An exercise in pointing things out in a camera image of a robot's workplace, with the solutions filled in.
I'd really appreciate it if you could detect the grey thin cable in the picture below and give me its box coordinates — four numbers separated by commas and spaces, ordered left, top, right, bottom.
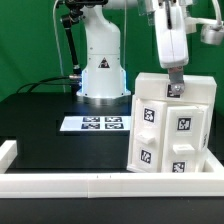
52, 0, 67, 94

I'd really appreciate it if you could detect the white U-shaped frame fence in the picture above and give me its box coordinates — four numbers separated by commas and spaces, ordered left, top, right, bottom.
0, 140, 224, 198

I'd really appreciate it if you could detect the black cable bundle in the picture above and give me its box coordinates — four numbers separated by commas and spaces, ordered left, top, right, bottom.
15, 75, 83, 94

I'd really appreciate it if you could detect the white cabinet body box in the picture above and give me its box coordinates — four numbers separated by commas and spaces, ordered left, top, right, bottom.
127, 96, 211, 173

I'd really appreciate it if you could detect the white marker tag sheet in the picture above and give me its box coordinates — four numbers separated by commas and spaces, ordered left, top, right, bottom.
60, 116, 131, 132

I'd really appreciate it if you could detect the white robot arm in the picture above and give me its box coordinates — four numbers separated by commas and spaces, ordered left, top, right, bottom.
77, 0, 193, 105

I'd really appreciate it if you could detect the white cabinet top block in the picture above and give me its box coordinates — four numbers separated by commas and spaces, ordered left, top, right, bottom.
135, 73, 217, 104

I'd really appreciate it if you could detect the white cabinet door panel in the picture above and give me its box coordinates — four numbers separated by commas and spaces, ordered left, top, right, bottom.
127, 97, 167, 173
161, 105, 208, 173

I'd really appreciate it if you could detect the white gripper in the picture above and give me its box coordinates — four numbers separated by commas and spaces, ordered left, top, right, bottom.
154, 0, 189, 95

